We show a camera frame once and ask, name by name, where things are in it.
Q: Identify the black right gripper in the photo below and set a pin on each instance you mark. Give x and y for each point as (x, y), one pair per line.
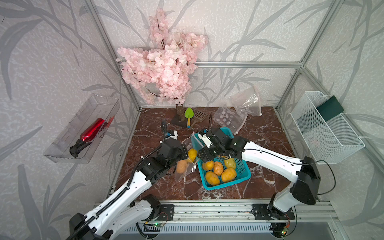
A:
(202, 153)

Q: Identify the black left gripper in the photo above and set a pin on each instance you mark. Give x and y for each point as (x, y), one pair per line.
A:
(182, 148)

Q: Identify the clear zipper bag with dots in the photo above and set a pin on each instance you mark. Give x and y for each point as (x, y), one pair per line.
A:
(190, 143)

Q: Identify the yellow wrinkled potato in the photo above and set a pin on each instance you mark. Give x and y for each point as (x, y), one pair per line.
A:
(192, 154)

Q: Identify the large brown potato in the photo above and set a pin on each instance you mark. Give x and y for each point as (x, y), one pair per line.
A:
(228, 175)

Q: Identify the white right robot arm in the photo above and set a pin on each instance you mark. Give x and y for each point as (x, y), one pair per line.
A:
(303, 174)

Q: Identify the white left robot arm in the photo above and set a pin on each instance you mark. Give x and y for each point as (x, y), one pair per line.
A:
(115, 214)

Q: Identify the clear zipper bag rear flat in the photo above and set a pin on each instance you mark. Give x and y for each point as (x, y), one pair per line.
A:
(229, 118)

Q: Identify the clear zipper bag rear upright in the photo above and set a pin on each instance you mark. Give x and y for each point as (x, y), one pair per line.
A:
(247, 102)

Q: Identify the green-yellow potato right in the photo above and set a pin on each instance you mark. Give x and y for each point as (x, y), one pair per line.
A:
(230, 163)

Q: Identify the orange potato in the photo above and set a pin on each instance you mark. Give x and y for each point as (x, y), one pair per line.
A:
(218, 168)
(208, 166)

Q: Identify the orange potato centre left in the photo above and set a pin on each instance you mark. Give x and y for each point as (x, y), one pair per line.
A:
(208, 166)

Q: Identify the teal plastic basket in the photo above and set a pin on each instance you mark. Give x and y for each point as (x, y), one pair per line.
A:
(243, 174)

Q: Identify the tan toy rake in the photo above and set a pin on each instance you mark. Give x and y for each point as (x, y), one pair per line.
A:
(199, 116)

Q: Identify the green toy shovel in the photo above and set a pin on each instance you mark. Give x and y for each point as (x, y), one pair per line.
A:
(189, 113)

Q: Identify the pink cherry blossom tree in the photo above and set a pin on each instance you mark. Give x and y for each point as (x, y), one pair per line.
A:
(162, 73)

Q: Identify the dark green card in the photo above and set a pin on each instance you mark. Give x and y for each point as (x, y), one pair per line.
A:
(330, 109)

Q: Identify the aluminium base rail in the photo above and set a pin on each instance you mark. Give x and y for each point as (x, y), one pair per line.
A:
(229, 216)

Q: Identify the clear acrylic wall shelf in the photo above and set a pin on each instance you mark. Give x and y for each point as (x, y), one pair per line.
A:
(95, 107)

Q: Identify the white wire wall basket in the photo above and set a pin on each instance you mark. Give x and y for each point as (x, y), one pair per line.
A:
(331, 141)

